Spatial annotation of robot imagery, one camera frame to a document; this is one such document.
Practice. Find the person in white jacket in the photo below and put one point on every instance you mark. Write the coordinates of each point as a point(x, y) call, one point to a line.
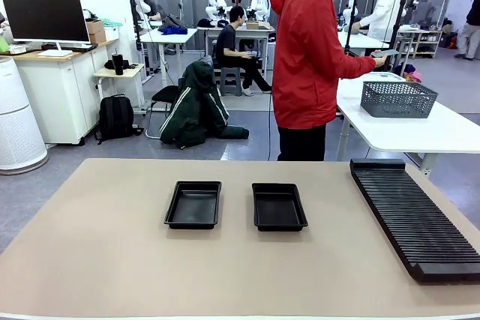
point(390, 9)

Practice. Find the blue cloth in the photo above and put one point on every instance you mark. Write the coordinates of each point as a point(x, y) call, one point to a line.
point(174, 30)

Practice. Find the person's right hand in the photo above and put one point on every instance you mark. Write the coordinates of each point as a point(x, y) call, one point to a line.
point(378, 62)

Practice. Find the small wooden side table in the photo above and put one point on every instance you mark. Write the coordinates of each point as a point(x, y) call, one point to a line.
point(123, 72)

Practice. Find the black slotted board rack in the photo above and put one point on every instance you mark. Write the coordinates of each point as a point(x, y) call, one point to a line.
point(412, 219)

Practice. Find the cardboard box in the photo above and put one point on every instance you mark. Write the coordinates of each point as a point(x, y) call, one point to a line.
point(95, 31)

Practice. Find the person in grey trousers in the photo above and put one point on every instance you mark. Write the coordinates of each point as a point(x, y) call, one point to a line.
point(470, 35)

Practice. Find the white side table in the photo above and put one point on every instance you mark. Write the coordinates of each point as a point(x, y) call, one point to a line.
point(412, 132)

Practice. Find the grey plastic basket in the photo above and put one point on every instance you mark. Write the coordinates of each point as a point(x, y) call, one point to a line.
point(397, 102)

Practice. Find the black tumbler with straw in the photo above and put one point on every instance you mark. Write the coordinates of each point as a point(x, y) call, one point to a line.
point(117, 65)

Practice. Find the seated person with dark shirt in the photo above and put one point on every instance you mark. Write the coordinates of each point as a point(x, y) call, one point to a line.
point(153, 11)

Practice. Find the white background table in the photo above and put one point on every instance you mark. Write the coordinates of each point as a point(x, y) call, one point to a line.
point(360, 40)
point(168, 37)

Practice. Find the black backpack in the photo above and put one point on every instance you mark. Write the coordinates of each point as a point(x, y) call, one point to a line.
point(116, 117)

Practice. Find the white cabinet with wooden top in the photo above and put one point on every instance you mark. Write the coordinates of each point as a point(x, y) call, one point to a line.
point(56, 91)

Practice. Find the black keyboard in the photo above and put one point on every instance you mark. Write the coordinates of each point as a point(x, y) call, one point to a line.
point(75, 48)

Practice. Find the person in red jacket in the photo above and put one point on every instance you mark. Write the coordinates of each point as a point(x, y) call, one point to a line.
point(303, 54)

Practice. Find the grey plastic stool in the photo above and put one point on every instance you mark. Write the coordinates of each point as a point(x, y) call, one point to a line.
point(230, 80)

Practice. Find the seated person in black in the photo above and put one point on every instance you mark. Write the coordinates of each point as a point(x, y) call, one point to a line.
point(227, 42)

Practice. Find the dark green jacket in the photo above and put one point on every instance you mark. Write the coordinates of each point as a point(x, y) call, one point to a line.
point(195, 110)

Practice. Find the black chair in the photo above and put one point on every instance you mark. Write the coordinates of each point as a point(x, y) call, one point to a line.
point(165, 94)

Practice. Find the black computer monitor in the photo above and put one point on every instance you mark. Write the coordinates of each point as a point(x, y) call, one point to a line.
point(45, 16)

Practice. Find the low shelf rack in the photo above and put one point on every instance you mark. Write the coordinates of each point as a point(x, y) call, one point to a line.
point(423, 40)

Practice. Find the black ESD tray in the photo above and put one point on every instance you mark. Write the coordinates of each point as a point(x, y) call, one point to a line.
point(277, 209)
point(193, 207)

